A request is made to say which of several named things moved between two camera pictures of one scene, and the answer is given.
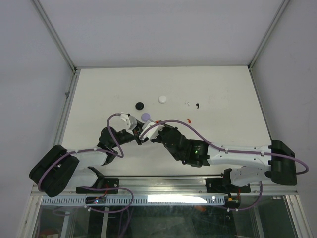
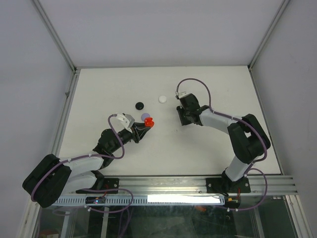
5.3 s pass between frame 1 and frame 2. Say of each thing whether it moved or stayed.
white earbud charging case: stayed
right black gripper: moved
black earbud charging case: stayed
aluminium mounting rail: stayed
